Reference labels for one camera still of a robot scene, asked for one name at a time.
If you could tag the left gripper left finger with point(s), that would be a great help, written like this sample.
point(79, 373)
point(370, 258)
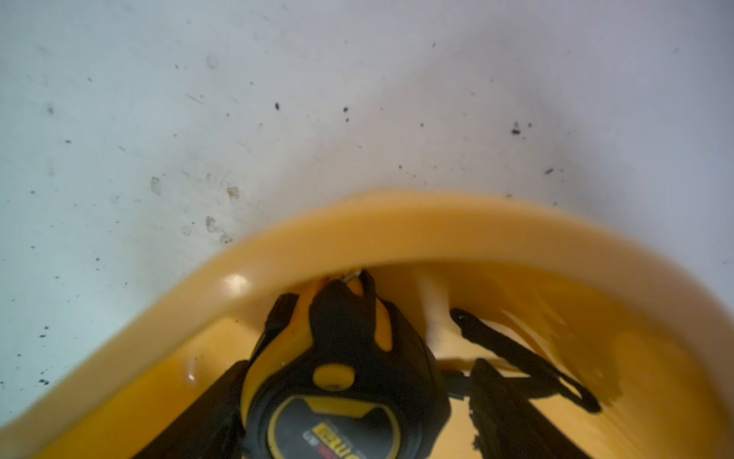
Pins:
point(211, 427)

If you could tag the yellow plastic storage box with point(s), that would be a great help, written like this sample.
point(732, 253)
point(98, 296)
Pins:
point(653, 346)

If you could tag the black yellow 3M tape measure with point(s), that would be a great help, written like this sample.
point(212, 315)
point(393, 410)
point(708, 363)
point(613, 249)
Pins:
point(341, 373)

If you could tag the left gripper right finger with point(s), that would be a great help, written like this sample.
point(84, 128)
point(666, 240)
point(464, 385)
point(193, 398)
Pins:
point(507, 424)

